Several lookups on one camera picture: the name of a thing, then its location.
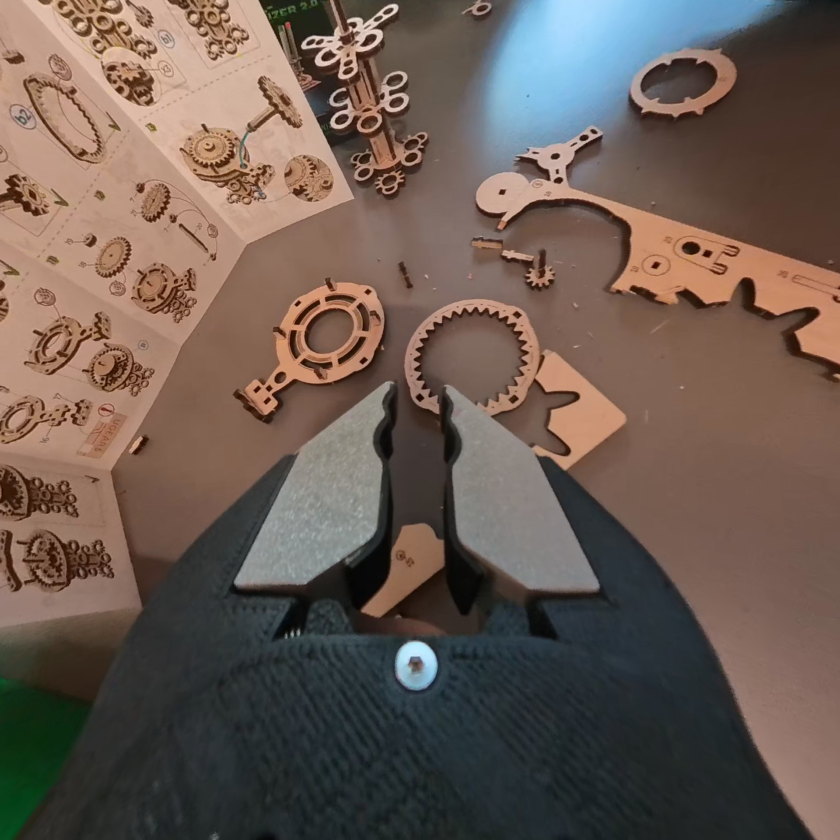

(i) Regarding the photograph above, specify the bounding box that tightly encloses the green plastic bin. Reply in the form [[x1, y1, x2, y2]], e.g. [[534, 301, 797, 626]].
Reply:
[[0, 669, 93, 840]]

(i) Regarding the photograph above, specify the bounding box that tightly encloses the wooden internal gear ring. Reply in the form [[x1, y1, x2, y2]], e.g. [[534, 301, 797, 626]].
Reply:
[[405, 298, 542, 416]]

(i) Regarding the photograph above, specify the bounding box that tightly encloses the flat notched wooden ring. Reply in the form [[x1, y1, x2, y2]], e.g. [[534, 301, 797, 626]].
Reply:
[[629, 47, 739, 121]]

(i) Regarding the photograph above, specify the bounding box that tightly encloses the curved wooden sheet remnant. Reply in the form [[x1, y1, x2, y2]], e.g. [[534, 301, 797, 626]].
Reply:
[[361, 351, 626, 618]]

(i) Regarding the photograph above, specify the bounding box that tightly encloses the wooden ring tower model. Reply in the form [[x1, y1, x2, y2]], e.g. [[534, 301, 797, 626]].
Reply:
[[302, 0, 429, 198]]

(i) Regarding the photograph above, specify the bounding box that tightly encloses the round wooden frame assembly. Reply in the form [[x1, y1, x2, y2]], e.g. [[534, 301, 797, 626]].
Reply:
[[234, 279, 386, 423]]

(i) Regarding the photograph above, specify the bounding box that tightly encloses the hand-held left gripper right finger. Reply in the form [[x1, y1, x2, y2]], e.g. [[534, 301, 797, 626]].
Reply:
[[440, 384, 601, 616]]

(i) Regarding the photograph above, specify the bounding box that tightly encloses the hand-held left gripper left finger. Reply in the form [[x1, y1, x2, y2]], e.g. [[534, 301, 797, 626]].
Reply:
[[233, 381, 399, 609]]

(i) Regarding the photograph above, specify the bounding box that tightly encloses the long wooden sheet remnant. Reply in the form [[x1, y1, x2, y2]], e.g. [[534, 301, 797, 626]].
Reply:
[[476, 172, 840, 382]]

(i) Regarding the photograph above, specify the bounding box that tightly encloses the folded paper instruction booklet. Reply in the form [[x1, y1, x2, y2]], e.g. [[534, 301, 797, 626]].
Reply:
[[0, 0, 355, 627]]

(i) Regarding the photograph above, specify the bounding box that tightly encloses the three-arm wooden hub part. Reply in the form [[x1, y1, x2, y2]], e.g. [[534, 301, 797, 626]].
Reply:
[[517, 126, 603, 194]]

